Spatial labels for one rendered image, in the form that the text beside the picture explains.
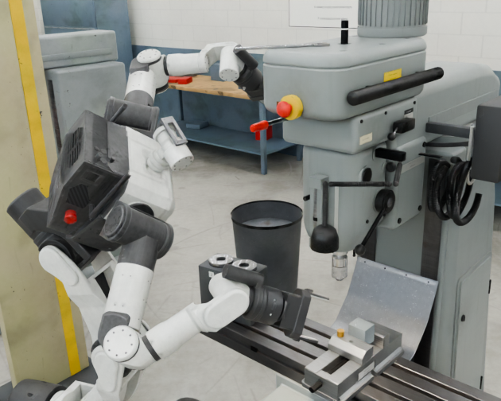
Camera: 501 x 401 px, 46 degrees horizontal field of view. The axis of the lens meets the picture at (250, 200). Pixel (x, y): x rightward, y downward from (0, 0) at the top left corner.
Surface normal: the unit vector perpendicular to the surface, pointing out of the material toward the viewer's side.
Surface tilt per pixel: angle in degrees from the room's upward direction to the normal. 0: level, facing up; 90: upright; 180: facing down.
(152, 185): 46
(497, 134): 90
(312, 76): 90
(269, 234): 93
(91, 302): 115
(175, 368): 0
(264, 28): 90
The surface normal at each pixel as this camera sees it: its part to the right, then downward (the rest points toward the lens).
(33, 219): -0.35, 0.34
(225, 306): 0.32, 0.23
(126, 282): -0.11, -0.41
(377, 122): 0.75, 0.21
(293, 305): 0.40, 0.00
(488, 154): -0.66, 0.29
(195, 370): -0.04, -0.94
